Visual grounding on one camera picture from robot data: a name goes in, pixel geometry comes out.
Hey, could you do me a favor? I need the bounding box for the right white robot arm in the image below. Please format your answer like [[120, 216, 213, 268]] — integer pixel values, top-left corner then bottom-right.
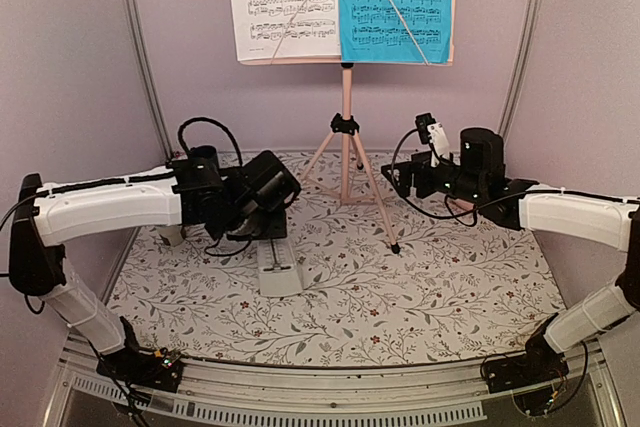
[[381, 126, 639, 383]]

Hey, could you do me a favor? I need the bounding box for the blue sheet music page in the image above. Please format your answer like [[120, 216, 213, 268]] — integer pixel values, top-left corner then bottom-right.
[[339, 0, 455, 66]]

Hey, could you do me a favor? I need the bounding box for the white sheet music page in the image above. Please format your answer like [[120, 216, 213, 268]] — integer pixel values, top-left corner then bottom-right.
[[231, 0, 341, 65]]

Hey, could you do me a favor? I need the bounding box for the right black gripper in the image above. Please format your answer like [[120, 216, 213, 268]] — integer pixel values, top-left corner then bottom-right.
[[383, 150, 486, 205]]

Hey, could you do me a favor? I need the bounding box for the right aluminium frame post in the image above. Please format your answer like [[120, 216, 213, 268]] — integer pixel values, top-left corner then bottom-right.
[[498, 0, 543, 142]]

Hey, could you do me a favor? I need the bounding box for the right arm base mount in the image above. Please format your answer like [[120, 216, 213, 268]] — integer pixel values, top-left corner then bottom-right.
[[480, 345, 569, 393]]

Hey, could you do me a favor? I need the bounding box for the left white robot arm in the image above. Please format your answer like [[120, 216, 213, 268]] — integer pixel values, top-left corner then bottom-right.
[[1, 146, 301, 381]]

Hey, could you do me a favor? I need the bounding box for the aluminium frame post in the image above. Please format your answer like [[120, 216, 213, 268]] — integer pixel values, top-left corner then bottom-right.
[[123, 0, 173, 159], [498, 0, 543, 142]]

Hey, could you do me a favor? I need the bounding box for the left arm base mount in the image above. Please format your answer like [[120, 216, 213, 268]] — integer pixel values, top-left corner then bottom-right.
[[94, 345, 184, 393]]

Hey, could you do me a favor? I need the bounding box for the aluminium front rail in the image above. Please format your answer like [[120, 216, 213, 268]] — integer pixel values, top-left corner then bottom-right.
[[43, 335, 627, 426]]

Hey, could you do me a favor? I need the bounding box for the floral table mat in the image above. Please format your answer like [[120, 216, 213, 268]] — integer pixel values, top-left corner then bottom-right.
[[109, 182, 564, 367]]

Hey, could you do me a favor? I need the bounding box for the white metronome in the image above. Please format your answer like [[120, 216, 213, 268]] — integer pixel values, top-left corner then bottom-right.
[[257, 239, 305, 298]]

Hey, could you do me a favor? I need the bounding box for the white paper cup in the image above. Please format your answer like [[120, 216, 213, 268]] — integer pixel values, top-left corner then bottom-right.
[[156, 225, 186, 247]]

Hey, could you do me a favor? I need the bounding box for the left aluminium frame post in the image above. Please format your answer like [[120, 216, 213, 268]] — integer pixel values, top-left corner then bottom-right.
[[123, 0, 173, 159]]

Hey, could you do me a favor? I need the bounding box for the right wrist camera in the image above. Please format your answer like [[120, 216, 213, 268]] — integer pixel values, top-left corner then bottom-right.
[[415, 113, 451, 167]]

